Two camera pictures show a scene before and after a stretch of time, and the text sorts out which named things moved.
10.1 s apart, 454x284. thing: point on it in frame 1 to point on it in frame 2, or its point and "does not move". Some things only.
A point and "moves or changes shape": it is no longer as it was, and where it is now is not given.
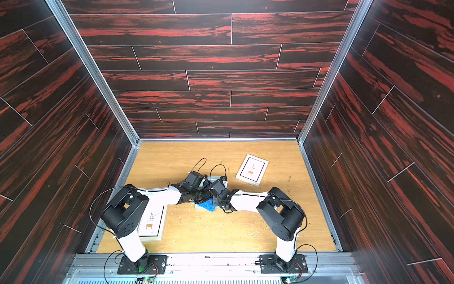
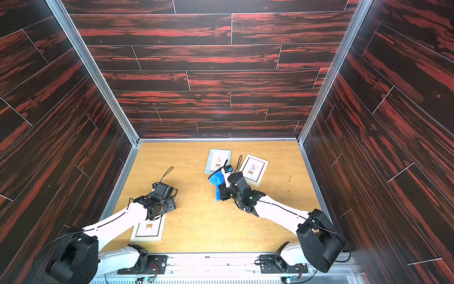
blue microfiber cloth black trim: [207, 205] moves or changes shape
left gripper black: [207, 197] to [172, 203]
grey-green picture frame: [210, 179] to [216, 159]
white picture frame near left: [152, 227] does not move
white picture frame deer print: [252, 170] does not move
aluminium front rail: [101, 268] does not move
